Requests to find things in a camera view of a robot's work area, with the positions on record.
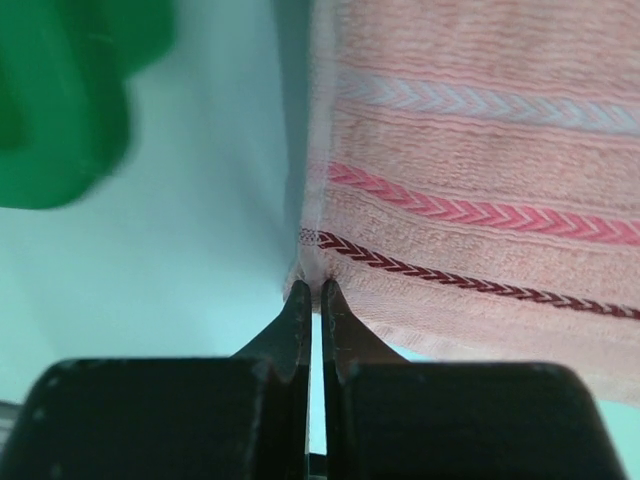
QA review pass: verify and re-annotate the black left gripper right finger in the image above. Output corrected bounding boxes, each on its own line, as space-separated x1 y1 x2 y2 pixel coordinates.
321 280 625 479

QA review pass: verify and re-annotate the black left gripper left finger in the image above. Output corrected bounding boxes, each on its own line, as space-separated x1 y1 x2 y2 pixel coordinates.
1 281 311 479

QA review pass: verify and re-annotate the pink terry towel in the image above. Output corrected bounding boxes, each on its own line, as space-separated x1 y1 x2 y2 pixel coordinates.
290 1 639 405

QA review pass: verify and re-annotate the green plastic tray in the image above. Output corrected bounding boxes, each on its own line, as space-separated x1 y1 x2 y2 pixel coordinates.
1 0 175 210

